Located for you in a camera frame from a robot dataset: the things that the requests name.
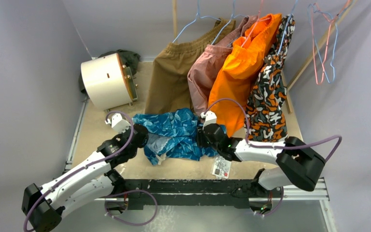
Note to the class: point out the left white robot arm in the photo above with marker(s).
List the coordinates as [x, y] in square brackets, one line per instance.
[45, 206]

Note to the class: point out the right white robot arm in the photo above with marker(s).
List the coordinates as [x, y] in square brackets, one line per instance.
[296, 163]

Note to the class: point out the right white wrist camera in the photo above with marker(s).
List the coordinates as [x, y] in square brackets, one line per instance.
[208, 118]

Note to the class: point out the white cylindrical drum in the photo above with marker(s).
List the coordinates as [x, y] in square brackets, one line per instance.
[114, 97]

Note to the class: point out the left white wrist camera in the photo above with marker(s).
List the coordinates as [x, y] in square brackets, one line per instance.
[117, 122]

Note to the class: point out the pink shorts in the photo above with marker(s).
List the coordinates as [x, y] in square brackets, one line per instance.
[204, 71]

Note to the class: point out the camouflage patterned shorts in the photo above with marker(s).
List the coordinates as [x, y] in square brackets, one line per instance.
[267, 122]

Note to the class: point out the white printed card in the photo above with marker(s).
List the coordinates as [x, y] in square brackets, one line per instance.
[221, 167]

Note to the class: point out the orange shorts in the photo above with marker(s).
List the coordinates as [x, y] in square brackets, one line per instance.
[232, 86]

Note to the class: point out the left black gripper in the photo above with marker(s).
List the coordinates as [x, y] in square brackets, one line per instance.
[120, 135]

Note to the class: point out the brown shorts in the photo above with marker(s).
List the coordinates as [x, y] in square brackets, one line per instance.
[169, 89]

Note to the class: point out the wooden diagonal rack bar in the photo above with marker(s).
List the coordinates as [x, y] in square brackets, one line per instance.
[320, 44]

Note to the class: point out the wooden rack pole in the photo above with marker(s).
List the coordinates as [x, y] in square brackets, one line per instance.
[174, 18]

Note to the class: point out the blue patterned shorts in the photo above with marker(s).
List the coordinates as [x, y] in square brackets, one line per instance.
[173, 134]

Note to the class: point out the dark green cloth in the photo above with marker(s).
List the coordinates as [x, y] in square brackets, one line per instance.
[128, 57]

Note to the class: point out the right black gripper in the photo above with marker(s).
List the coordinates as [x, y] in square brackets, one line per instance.
[203, 137]

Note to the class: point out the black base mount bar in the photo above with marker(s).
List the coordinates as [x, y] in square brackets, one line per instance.
[239, 193]

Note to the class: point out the blue wire hanger left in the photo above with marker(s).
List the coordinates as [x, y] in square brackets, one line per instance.
[198, 16]

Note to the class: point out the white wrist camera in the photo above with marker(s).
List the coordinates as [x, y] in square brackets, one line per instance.
[208, 118]
[117, 122]

